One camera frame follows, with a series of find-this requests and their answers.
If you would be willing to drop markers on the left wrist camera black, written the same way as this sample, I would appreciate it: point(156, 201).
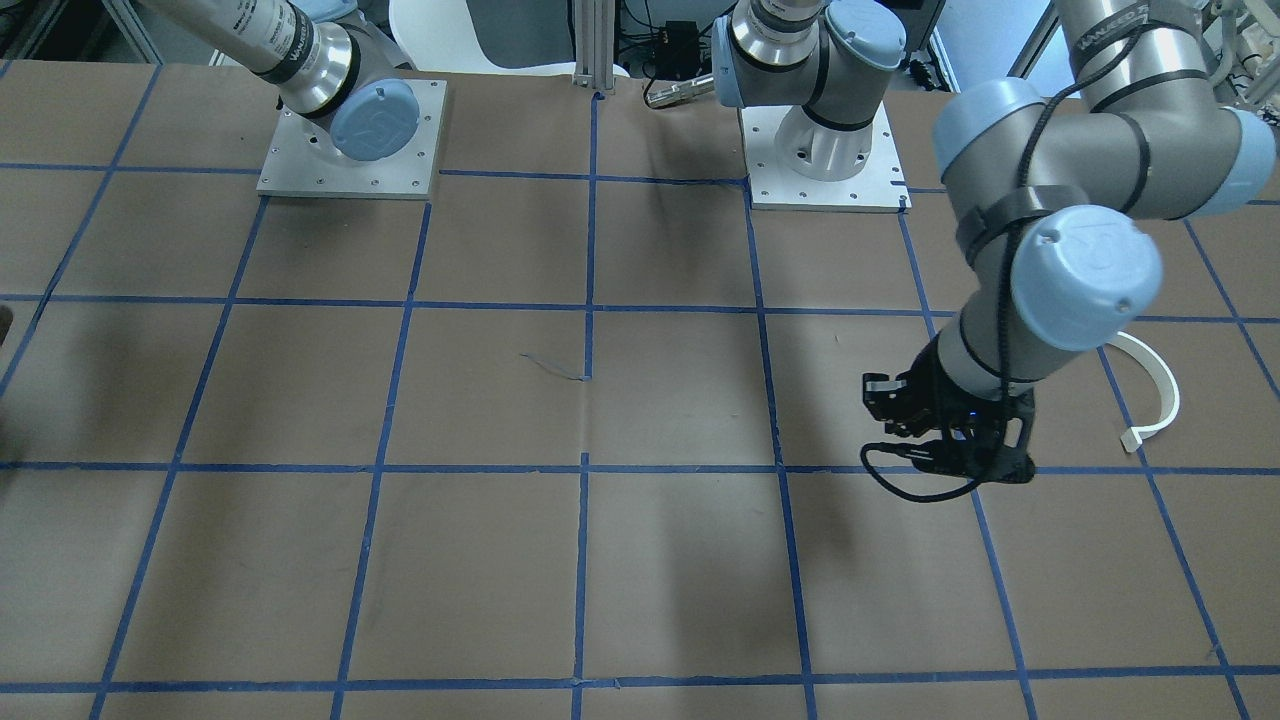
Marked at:
point(899, 404)

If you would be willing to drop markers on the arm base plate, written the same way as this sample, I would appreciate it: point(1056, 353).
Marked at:
point(350, 165)
point(795, 165)

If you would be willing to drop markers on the aluminium frame post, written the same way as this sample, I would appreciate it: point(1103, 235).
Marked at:
point(594, 24)

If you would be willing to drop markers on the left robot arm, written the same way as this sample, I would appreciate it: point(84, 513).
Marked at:
point(1047, 210)

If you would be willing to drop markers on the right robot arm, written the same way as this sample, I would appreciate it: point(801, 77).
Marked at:
point(330, 63)

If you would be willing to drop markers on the white plastic chair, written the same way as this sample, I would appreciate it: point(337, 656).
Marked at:
point(496, 38)

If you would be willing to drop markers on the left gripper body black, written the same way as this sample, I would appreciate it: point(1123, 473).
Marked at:
point(932, 384)

